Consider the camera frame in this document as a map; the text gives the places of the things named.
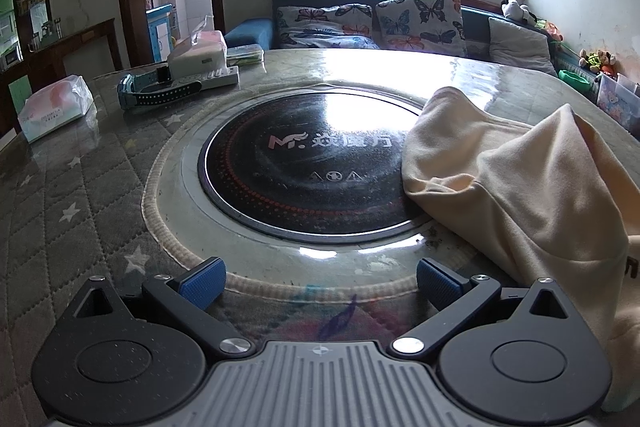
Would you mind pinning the butterfly pillow upright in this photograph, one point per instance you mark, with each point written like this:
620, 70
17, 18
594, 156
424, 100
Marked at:
431, 26

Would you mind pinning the colourful plush toys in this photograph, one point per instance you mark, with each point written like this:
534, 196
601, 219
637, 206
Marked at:
599, 61

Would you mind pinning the panda plush toy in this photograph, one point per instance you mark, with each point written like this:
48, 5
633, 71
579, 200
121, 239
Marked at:
517, 12

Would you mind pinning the blue white box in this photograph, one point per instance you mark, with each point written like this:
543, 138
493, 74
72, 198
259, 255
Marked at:
159, 25

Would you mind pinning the white tissue pack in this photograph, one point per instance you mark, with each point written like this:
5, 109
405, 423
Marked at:
54, 106

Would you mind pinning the cream sweater garment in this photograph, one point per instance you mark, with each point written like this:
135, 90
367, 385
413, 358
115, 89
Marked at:
549, 200

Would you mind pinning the pink white tissue box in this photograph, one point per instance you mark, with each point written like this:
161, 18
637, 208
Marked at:
202, 61

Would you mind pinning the green bowl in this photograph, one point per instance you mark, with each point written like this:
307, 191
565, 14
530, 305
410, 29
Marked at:
577, 82

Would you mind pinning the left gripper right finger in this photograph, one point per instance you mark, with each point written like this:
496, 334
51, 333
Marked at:
458, 301

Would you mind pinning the clear plastic storage box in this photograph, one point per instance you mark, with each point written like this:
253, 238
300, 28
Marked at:
619, 103

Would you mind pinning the black round induction cooktop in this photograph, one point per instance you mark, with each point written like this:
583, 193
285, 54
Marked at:
313, 166

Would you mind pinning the blue smart watch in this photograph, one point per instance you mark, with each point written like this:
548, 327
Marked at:
155, 88

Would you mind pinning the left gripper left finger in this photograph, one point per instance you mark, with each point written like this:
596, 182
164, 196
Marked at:
182, 302

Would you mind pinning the grey quilted star table cover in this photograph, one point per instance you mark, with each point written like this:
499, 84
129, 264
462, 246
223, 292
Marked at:
71, 202

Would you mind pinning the dark wooden cabinet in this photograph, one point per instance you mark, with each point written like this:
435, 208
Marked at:
40, 51

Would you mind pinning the butterfly pillow lying flat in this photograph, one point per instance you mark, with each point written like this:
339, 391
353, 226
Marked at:
348, 26

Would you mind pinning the grey cushion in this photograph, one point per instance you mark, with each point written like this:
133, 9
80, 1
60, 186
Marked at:
517, 46

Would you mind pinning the green packet on table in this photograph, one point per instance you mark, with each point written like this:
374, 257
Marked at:
249, 54

